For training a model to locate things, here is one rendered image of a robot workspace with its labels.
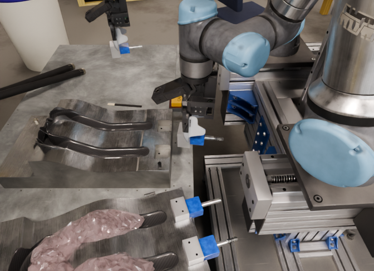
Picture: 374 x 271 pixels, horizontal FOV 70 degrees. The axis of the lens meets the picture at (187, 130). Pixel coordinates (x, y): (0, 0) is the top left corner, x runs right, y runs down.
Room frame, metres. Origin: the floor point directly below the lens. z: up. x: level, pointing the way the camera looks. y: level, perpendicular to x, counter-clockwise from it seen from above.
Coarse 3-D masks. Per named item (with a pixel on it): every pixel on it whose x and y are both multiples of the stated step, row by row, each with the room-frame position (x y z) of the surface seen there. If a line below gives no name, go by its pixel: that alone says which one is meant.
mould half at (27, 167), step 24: (120, 120) 0.64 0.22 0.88; (144, 120) 0.64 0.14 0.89; (24, 144) 0.56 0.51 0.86; (96, 144) 0.53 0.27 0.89; (120, 144) 0.53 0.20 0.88; (144, 144) 0.53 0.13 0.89; (168, 144) 0.53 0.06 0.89; (0, 168) 0.46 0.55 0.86; (24, 168) 0.46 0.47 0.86; (48, 168) 0.43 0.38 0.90; (72, 168) 0.43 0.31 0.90; (96, 168) 0.44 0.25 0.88; (120, 168) 0.44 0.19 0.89; (144, 168) 0.44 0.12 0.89; (168, 168) 0.44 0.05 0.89
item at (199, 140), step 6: (180, 126) 0.54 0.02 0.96; (180, 132) 0.51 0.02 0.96; (180, 138) 0.50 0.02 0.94; (192, 138) 0.50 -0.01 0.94; (198, 138) 0.50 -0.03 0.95; (204, 138) 0.51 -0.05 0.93; (210, 138) 0.51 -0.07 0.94; (216, 138) 0.51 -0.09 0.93; (222, 138) 0.51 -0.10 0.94; (180, 144) 0.50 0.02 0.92; (186, 144) 0.50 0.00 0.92; (192, 144) 0.50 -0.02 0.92; (198, 144) 0.50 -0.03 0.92
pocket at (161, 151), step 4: (156, 148) 0.53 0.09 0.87; (160, 148) 0.53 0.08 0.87; (164, 148) 0.53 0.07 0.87; (168, 148) 0.53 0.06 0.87; (156, 152) 0.52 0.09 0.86; (160, 152) 0.52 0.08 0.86; (164, 152) 0.52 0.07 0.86; (168, 152) 0.51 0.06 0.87; (156, 156) 0.50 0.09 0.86; (160, 156) 0.50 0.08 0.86; (164, 156) 0.50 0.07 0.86; (168, 156) 0.49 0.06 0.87
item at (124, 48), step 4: (112, 44) 1.02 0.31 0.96; (120, 44) 1.05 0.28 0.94; (124, 44) 1.05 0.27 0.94; (128, 44) 1.05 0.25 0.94; (112, 48) 1.00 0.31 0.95; (120, 48) 1.01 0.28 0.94; (124, 48) 1.02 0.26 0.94; (128, 48) 1.02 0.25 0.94; (132, 48) 1.04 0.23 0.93; (112, 52) 1.00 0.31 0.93; (116, 52) 1.01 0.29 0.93; (120, 52) 1.01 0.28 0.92; (124, 52) 1.02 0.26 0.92; (128, 52) 1.02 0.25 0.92; (112, 56) 1.00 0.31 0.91; (116, 56) 1.00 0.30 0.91; (120, 56) 1.01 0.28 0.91
